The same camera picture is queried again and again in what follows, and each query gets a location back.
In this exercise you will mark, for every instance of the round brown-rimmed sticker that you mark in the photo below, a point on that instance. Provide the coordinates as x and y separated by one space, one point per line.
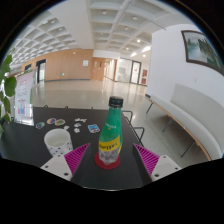
60 122

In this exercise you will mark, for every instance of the long white bench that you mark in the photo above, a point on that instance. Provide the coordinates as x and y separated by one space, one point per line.
193 113

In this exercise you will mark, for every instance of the dark-framed landscape picture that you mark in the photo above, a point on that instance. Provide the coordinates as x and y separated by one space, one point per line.
203 50

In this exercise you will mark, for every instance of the blue square sticker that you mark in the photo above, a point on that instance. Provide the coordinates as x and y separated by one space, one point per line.
93 128

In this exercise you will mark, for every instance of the large leafy green plant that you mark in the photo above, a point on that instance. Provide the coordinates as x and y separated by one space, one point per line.
9 86

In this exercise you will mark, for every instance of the group of ceiling lights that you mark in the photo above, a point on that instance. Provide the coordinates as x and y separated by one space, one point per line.
146 49

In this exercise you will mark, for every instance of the green plastic drink bottle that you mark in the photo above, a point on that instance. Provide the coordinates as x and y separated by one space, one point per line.
110 133

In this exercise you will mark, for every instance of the clear acrylic sign stand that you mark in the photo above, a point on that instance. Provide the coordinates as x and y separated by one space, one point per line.
24 96

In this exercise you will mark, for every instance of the flat round red coaster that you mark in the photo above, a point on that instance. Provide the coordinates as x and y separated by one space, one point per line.
100 164

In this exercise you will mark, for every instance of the row of black metal chairs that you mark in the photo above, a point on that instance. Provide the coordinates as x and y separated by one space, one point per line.
143 128

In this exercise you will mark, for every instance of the white dotted mug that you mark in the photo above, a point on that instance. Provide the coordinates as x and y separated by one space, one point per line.
58 141

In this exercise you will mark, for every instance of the round teal sticker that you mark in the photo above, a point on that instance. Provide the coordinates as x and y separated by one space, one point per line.
40 125

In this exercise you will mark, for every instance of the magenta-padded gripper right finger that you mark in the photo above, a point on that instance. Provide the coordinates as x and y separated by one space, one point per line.
165 168

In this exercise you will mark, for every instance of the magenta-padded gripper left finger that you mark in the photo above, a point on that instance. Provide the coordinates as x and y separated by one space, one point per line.
58 166

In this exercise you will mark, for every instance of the round colourful sticker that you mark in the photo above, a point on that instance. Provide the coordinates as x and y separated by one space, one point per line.
51 120

